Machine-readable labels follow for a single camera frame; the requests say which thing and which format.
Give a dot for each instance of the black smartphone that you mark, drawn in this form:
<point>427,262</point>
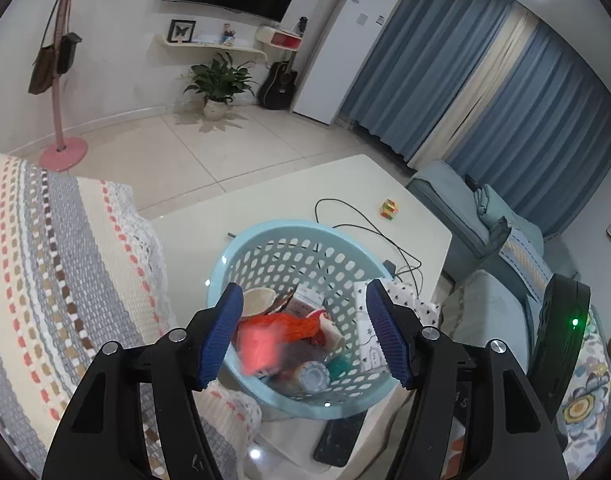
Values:
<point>335,440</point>

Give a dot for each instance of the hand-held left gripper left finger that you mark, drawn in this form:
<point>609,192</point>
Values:
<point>220,340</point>

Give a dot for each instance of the folded light blue cloth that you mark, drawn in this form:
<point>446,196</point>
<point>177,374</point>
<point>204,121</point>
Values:
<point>490,207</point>

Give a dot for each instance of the white carton box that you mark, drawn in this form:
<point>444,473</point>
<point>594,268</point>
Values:
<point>305,300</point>

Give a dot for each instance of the pink coat stand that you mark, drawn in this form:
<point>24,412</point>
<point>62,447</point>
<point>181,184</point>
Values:
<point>60,130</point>

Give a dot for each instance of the white refrigerator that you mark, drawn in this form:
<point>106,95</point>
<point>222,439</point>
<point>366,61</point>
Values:
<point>345,50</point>

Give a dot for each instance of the beige curtain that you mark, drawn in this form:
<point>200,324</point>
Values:
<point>480,85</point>

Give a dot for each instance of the beige bowl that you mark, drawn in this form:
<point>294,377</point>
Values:
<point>258,302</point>

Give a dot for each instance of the black hanging bag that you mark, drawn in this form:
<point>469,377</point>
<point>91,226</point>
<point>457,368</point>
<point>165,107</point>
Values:
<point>68,55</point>

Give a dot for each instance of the white and red wall box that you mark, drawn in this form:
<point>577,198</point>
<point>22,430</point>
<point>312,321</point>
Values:
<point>278,39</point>

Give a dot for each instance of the light blue sofa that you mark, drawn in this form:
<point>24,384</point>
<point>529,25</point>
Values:
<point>450,195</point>

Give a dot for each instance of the black acoustic guitar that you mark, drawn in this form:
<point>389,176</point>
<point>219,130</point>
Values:
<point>278,87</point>

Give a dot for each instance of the blue curtain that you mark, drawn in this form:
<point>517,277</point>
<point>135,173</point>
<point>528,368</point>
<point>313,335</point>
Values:
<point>425,50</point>
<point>550,130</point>

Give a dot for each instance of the floral cushion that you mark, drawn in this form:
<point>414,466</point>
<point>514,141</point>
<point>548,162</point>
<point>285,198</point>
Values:
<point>590,400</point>

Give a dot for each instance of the red packet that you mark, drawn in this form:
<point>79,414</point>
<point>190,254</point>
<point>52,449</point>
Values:
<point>258,350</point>

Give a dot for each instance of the light blue plastic basket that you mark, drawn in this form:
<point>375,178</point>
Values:
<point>285,232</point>

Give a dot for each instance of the cream wall shelf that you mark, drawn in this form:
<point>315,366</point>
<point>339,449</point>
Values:
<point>210,49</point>

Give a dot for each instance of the black remote control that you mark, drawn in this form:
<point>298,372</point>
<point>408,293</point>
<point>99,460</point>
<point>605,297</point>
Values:
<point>472,182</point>

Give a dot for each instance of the striped woven blanket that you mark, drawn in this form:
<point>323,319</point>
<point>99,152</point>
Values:
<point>60,260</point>

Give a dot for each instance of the framed butterfly picture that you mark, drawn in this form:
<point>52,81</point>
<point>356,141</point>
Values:
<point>182,31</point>

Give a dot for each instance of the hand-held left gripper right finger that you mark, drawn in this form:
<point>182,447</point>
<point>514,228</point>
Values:
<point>388,335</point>

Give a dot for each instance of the colourful puzzle cube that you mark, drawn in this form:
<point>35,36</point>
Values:
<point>388,209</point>

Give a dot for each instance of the brown hanging bag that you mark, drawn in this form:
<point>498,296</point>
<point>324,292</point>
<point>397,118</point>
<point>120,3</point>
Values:
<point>40,72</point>

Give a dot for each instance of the potted green plant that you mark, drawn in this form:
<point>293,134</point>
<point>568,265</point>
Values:
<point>218,85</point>

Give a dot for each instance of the clear plastic bottle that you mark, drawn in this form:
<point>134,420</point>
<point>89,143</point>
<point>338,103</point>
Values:
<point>310,377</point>

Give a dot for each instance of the white printed cloth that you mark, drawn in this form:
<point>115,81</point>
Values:
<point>365,340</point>

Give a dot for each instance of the paper cup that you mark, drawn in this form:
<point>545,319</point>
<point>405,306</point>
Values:
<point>331,334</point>

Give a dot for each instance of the small figurine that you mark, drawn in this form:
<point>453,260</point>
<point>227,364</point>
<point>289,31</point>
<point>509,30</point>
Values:
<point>228,34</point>

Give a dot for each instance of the orange mesh bag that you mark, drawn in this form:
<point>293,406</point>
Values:
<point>295,322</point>

